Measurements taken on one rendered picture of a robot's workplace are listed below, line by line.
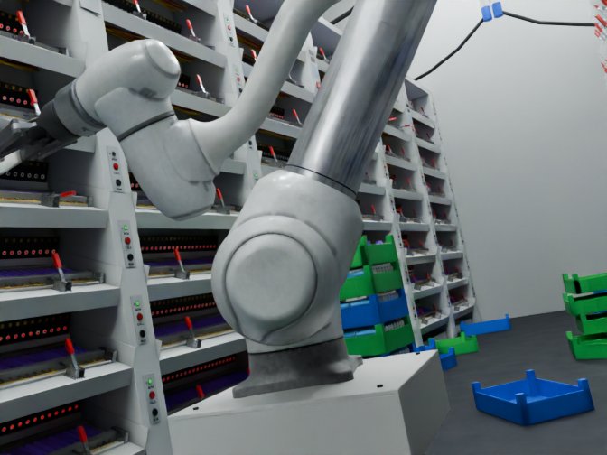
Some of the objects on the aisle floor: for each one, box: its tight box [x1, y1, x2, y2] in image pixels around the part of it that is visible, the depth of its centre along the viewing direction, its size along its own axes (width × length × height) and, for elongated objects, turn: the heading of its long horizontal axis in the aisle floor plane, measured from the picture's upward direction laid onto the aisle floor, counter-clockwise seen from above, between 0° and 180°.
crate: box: [472, 369, 594, 426], centre depth 181 cm, size 30×20×8 cm
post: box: [21, 0, 173, 455], centre depth 171 cm, size 20×9×178 cm, turn 2°
